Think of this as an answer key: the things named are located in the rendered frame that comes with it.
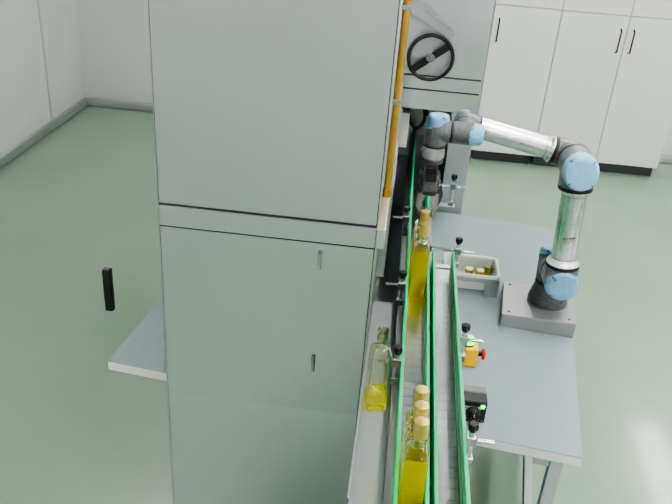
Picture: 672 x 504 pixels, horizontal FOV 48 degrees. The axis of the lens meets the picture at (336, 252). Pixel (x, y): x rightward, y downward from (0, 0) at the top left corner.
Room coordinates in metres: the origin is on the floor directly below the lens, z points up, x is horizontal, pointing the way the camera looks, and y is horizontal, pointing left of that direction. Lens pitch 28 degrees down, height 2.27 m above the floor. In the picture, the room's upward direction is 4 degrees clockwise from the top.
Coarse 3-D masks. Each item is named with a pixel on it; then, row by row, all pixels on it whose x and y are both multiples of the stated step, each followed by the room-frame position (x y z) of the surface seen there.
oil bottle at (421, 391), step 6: (420, 390) 1.41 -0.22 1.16; (426, 390) 1.41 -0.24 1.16; (414, 396) 1.41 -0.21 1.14; (420, 396) 1.40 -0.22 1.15; (426, 396) 1.40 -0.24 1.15; (414, 402) 1.41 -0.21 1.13; (408, 414) 1.42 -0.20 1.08; (408, 420) 1.40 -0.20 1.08; (402, 444) 1.42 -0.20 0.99; (402, 450) 1.40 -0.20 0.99
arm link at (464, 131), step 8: (464, 120) 2.43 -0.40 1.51; (472, 120) 2.45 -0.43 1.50; (456, 128) 2.37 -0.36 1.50; (464, 128) 2.37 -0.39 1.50; (472, 128) 2.37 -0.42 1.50; (480, 128) 2.37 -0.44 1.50; (456, 136) 2.36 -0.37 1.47; (464, 136) 2.36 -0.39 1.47; (472, 136) 2.36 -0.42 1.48; (480, 136) 2.36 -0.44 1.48; (464, 144) 2.37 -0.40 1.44; (472, 144) 2.37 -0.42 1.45; (480, 144) 2.37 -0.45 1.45
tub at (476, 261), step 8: (448, 256) 2.73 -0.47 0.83; (464, 256) 2.73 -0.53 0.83; (472, 256) 2.73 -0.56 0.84; (480, 256) 2.73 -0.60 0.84; (448, 264) 2.73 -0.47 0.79; (464, 264) 2.73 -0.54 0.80; (472, 264) 2.72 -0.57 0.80; (480, 264) 2.72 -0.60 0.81; (496, 264) 2.67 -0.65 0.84; (456, 272) 2.58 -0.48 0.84; (464, 272) 2.71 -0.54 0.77; (496, 272) 2.61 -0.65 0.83
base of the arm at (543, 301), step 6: (534, 282) 2.48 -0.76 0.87; (540, 282) 2.44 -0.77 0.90; (534, 288) 2.46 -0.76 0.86; (540, 288) 2.44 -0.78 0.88; (528, 294) 2.48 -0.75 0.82; (534, 294) 2.45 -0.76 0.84; (540, 294) 2.43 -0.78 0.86; (546, 294) 2.42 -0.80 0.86; (528, 300) 2.46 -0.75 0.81; (534, 300) 2.43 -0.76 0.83; (540, 300) 2.42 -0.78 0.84; (546, 300) 2.41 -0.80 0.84; (552, 300) 2.41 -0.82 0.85; (558, 300) 2.41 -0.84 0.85; (564, 300) 2.43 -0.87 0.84; (540, 306) 2.41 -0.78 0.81; (546, 306) 2.40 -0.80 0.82; (552, 306) 2.40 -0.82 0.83; (558, 306) 2.40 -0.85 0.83; (564, 306) 2.42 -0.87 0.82
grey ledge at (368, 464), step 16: (384, 304) 2.24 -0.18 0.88; (384, 320) 2.13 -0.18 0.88; (368, 336) 2.03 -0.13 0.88; (368, 352) 1.94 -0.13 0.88; (368, 416) 1.64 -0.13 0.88; (384, 416) 1.64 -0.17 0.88; (368, 432) 1.57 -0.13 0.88; (384, 432) 1.58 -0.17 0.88; (368, 448) 1.51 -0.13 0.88; (384, 448) 1.51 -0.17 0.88; (352, 464) 1.43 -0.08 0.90; (368, 464) 1.45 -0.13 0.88; (384, 464) 1.45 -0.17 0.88; (352, 480) 1.39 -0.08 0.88; (368, 480) 1.39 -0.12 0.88; (352, 496) 1.34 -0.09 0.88; (368, 496) 1.34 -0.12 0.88
